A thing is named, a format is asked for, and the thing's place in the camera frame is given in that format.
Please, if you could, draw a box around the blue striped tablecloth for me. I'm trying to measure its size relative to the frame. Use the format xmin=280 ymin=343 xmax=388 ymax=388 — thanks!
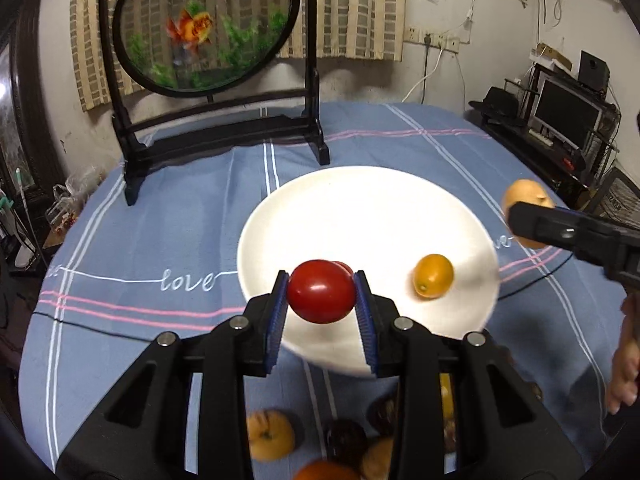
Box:
xmin=18 ymin=103 xmax=626 ymax=467

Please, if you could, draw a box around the computer monitor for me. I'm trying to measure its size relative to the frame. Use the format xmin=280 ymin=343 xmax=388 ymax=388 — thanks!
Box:
xmin=532 ymin=73 xmax=605 ymax=152

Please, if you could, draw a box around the tan round pear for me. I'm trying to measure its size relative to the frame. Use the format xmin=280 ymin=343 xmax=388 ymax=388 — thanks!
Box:
xmin=501 ymin=179 xmax=555 ymax=221

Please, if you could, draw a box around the operator right hand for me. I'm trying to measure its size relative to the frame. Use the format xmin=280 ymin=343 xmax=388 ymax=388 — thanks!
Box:
xmin=606 ymin=292 xmax=639 ymax=415

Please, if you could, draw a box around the dark purple plum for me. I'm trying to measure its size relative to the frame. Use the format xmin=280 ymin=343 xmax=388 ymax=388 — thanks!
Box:
xmin=323 ymin=418 xmax=368 ymax=469

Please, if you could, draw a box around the red tomato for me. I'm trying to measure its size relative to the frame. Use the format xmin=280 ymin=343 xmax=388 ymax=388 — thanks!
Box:
xmin=286 ymin=259 xmax=357 ymax=324

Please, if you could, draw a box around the white power cable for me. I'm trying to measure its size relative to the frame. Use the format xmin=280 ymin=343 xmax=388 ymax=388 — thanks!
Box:
xmin=400 ymin=34 xmax=469 ymax=106

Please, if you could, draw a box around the yellow orange tomato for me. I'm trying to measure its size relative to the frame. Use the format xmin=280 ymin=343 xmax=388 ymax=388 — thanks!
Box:
xmin=412 ymin=254 xmax=454 ymax=300

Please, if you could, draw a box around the tan pear fruit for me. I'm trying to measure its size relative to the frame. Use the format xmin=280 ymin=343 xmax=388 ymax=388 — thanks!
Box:
xmin=360 ymin=438 xmax=394 ymax=480

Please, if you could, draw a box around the dark wooden framed door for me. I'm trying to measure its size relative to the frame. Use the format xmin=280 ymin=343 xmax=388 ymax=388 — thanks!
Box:
xmin=1 ymin=0 xmax=65 ymax=200

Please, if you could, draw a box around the black speaker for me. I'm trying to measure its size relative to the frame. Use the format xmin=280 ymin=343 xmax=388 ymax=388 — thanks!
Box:
xmin=578 ymin=51 xmax=610 ymax=96

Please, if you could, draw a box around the small pale apple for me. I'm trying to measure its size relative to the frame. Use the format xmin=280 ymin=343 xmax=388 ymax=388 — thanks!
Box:
xmin=246 ymin=410 xmax=296 ymax=463

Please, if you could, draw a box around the beige checked curtain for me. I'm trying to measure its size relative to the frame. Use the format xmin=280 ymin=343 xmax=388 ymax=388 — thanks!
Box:
xmin=69 ymin=0 xmax=407 ymax=112

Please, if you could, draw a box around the large orange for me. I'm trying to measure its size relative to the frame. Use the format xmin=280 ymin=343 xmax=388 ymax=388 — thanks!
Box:
xmin=293 ymin=460 xmax=360 ymax=480

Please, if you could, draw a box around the white oval plate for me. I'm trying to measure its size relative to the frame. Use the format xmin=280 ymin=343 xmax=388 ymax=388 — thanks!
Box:
xmin=236 ymin=164 xmax=501 ymax=377

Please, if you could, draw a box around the black desk shelf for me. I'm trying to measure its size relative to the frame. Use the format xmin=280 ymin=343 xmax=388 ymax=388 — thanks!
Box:
xmin=469 ymin=63 xmax=622 ymax=209

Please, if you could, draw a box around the green yellow apple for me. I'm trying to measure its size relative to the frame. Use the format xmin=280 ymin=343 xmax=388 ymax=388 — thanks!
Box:
xmin=439 ymin=373 xmax=454 ymax=422

